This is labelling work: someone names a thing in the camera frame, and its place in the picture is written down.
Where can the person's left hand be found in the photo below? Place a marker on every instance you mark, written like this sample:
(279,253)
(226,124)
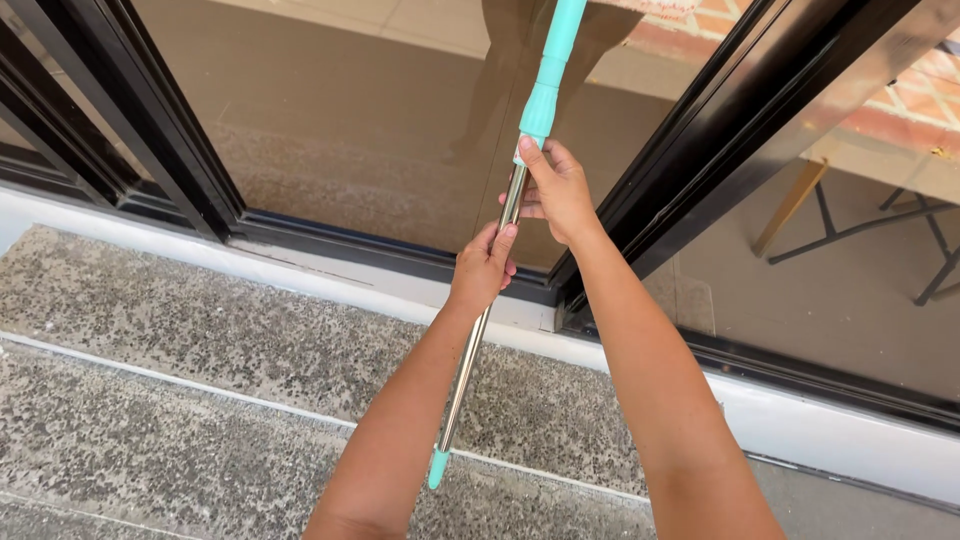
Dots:
(480,270)

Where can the person's right hand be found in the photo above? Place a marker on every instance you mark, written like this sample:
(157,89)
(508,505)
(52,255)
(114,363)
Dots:
(561,196)

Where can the teal and steel telescopic pole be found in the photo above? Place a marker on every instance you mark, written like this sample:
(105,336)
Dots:
(504,225)

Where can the black framed glass sliding door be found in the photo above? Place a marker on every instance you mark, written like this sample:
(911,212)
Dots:
(360,127)

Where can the black framed glass door panel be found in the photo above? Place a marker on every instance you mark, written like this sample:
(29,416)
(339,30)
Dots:
(817,247)

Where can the table with black metal legs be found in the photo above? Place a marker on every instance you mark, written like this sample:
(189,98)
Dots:
(862,202)

